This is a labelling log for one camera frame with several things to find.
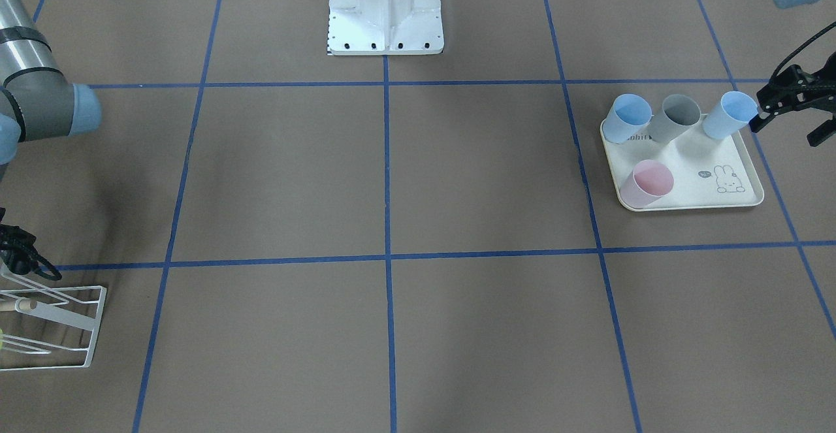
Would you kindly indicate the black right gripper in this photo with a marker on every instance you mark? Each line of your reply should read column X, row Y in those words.
column 14, row 245

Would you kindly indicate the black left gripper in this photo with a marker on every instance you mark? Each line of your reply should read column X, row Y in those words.
column 798, row 91

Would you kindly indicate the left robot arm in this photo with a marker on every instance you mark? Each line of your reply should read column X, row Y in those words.
column 786, row 62

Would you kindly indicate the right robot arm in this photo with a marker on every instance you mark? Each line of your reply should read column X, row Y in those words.
column 37, row 101

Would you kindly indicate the blue plastic cup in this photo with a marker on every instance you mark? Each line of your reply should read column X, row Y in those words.
column 627, row 116
column 734, row 111

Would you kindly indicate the grey plastic cup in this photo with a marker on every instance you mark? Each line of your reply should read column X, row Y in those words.
column 676, row 115

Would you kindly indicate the pink plastic cup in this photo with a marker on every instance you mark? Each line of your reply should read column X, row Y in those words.
column 647, row 182

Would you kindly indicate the cream plastic tray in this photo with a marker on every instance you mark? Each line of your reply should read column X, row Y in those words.
column 707, row 173

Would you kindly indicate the white wire cup rack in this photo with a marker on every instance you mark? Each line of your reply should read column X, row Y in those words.
column 46, row 327

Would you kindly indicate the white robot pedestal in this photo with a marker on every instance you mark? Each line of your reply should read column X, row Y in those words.
column 385, row 28

